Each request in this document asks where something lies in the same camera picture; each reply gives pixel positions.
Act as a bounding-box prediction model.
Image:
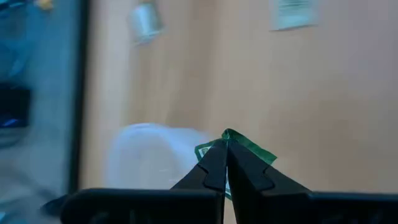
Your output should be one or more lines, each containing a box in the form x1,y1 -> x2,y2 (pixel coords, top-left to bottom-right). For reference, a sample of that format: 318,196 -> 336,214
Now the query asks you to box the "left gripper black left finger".
60,138 -> 228,224

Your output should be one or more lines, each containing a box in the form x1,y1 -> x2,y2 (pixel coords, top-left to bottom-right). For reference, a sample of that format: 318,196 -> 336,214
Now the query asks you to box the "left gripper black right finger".
227,139 -> 398,224

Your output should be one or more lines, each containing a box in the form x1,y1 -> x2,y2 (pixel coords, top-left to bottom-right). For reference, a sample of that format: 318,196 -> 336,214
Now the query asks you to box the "green white stevia packet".
268,0 -> 321,32
194,128 -> 278,200

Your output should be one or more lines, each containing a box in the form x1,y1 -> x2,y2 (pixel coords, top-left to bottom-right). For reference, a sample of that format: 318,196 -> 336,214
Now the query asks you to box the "clear plastic cup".
107,122 -> 215,190

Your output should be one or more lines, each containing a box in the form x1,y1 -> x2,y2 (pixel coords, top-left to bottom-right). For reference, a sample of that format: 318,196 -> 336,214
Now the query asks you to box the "lavender faceted mug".
126,1 -> 165,46

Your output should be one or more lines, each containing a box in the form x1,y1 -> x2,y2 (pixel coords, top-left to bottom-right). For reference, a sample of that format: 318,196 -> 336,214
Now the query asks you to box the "dark box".
0,82 -> 32,130

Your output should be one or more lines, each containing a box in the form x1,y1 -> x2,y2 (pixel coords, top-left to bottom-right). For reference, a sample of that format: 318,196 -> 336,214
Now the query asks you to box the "small yellow object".
34,0 -> 54,11

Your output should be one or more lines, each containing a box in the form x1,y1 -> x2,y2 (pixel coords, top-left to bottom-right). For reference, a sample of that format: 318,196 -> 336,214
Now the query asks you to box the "black aluminium table frame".
67,0 -> 91,195

